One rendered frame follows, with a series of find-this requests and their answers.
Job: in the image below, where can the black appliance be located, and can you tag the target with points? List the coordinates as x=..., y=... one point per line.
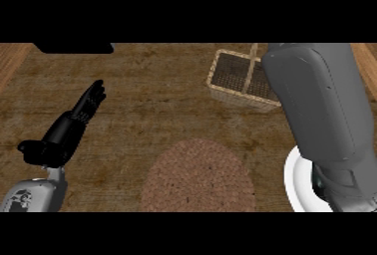
x=74, y=48

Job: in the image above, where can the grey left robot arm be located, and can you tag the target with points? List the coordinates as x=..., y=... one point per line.
x=35, y=194

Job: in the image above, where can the brown woven oval placemat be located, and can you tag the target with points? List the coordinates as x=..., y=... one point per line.
x=199, y=177

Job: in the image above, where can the white round plate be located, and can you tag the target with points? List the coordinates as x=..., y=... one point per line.
x=301, y=181

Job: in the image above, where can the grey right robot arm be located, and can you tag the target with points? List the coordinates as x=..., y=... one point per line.
x=318, y=109

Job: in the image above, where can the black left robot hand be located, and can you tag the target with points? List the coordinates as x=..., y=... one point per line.
x=61, y=134

